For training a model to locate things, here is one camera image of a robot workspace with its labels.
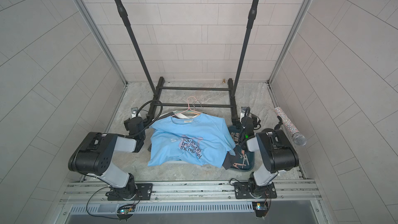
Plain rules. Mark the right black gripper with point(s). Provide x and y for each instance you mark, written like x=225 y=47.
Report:
x=245 y=124

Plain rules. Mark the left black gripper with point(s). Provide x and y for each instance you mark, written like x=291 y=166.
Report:
x=135 y=124

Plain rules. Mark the light blue printed t-shirt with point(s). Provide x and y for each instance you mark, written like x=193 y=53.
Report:
x=203 y=140

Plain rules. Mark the pink wire hanger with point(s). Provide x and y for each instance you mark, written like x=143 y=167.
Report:
x=186 y=114

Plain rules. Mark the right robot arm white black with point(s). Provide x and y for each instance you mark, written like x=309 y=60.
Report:
x=277 y=154

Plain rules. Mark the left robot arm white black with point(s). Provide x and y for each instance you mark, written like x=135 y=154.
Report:
x=93 y=158

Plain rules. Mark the teal plastic tray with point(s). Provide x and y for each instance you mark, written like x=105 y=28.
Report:
x=246 y=159

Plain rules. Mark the dark folded garment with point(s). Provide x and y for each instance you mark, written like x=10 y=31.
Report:
x=230 y=160

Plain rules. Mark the glitter microphone on stand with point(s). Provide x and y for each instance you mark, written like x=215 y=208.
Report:
x=297 y=137

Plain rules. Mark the right circuit board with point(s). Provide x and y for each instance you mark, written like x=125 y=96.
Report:
x=261 y=209

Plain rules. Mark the circuit board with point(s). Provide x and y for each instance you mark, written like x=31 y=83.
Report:
x=125 y=212
x=261 y=209

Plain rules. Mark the left circuit board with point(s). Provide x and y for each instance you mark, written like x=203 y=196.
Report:
x=125 y=212

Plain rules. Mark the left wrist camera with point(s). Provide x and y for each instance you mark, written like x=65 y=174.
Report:
x=134 y=111

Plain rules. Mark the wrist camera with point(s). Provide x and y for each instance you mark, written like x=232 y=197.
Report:
x=244 y=112
x=134 y=111

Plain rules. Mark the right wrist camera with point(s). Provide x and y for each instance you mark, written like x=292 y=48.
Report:
x=244 y=112

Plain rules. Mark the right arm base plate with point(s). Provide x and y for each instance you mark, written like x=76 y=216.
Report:
x=247 y=190

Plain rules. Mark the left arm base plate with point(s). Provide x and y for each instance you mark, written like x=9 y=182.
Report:
x=131 y=192

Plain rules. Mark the aluminium mounting rail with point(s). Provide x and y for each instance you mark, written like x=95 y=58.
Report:
x=191 y=191

